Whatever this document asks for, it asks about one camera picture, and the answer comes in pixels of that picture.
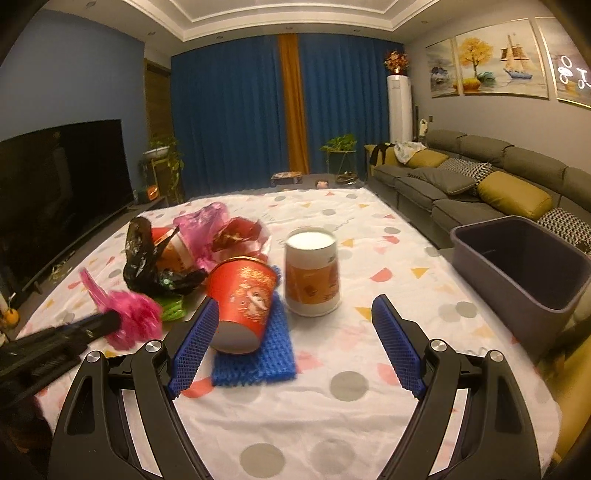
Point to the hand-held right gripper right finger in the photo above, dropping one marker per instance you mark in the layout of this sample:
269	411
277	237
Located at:
397	350

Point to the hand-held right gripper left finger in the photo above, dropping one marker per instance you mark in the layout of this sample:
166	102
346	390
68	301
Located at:
194	346

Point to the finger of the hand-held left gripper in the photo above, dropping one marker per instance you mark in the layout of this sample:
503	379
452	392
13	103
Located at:
92	325

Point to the magenta plastic bag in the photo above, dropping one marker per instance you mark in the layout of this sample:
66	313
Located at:
134	318

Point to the red paper cup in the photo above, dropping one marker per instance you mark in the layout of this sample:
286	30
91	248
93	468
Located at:
242	300

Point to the apple print paper cup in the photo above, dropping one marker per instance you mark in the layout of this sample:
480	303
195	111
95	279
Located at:
314	286
178	254

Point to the pink translucent plastic bag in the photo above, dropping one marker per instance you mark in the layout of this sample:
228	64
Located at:
203	226

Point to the red crinkled wrapper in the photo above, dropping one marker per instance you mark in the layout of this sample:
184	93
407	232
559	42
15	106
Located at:
240	233

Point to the grey plastic bin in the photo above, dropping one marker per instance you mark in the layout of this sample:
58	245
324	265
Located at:
508	295

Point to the green foam net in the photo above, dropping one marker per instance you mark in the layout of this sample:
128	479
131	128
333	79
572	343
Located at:
173	308

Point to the orange fruit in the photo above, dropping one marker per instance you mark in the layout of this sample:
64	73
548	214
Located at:
9	318

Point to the blue foam net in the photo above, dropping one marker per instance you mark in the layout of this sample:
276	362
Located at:
263	367

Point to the black plastic bag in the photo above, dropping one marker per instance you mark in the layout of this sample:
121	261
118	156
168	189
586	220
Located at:
141	263

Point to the white patterned sheet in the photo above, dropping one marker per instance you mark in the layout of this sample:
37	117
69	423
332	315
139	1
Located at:
323	415

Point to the black television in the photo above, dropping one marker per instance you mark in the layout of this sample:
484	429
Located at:
60	194

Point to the wooden plant shelf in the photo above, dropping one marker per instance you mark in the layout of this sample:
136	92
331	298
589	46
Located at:
161	177

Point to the grey cushion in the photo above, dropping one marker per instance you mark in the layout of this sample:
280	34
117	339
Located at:
445	180

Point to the yellow sofa seat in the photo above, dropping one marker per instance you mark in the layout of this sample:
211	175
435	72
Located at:
570	397

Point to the dark coffee table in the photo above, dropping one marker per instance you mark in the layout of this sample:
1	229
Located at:
323	182

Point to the trailing potted plant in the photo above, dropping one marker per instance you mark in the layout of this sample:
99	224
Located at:
159	150

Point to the printed box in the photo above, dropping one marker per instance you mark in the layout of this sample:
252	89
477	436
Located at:
287	177

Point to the small yellow cushion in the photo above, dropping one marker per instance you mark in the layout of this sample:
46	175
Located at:
427	159

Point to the large yellow cushion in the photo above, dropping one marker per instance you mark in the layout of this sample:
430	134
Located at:
512	194

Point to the black white patterned cushion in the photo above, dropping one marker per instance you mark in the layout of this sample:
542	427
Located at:
565	226
471	168

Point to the black cloth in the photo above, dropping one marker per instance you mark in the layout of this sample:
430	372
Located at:
379	154

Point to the white cloth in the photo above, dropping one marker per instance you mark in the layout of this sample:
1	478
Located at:
408	150

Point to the white bottle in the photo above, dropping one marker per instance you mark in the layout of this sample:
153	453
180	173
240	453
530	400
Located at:
422	129

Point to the wooden blind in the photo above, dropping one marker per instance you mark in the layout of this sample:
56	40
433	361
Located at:
157	106

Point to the grey sofa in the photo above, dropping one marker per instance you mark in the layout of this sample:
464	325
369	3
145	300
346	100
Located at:
521	157

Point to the blue curtain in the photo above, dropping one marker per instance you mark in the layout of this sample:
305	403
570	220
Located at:
351	101
221	115

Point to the white standing air conditioner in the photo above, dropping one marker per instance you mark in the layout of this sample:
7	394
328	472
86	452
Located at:
399	108

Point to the orange curtain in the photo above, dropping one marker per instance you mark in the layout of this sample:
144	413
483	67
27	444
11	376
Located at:
293	106

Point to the small landscape painting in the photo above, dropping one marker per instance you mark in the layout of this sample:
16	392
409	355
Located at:
441	69

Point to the artificial flower bouquet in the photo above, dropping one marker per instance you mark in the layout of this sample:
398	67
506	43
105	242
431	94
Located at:
396	62

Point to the tree and sailboat painting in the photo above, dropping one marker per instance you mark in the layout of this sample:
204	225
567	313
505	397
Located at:
501	57

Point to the purple landscape painting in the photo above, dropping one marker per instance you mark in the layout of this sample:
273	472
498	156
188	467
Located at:
570	64

